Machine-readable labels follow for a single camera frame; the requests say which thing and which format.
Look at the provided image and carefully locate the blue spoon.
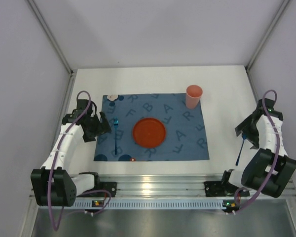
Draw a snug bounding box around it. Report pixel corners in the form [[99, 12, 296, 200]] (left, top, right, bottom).
[[235, 133, 247, 166]]

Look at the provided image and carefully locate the blue fork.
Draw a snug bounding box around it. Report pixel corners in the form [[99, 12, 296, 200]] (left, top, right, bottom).
[[113, 117, 119, 155]]

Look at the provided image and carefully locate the red round plate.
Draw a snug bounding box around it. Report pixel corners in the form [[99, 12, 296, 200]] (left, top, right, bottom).
[[132, 118, 166, 149]]

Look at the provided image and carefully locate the blue letter-print placemat cloth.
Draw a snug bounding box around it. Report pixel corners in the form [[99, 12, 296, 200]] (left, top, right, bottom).
[[94, 93, 209, 161]]

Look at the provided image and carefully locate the pink plastic cup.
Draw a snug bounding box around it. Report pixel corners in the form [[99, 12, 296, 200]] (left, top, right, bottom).
[[185, 85, 203, 109]]

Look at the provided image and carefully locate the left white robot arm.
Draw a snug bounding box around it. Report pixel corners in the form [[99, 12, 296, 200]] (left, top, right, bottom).
[[31, 99, 111, 207]]

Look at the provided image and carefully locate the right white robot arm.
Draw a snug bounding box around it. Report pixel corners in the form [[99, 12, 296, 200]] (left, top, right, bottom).
[[222, 98, 296, 198]]

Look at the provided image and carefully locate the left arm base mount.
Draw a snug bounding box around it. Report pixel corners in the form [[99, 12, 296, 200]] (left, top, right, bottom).
[[94, 182, 117, 198]]

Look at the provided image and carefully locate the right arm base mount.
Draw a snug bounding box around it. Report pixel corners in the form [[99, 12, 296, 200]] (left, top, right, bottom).
[[204, 181, 238, 198]]

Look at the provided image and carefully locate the aluminium mounting rail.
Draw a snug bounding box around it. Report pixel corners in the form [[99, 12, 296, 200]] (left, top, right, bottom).
[[29, 174, 296, 198]]

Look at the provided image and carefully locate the perforated cable tray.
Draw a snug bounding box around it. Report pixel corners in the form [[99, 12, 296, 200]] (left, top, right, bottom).
[[71, 199, 237, 210]]

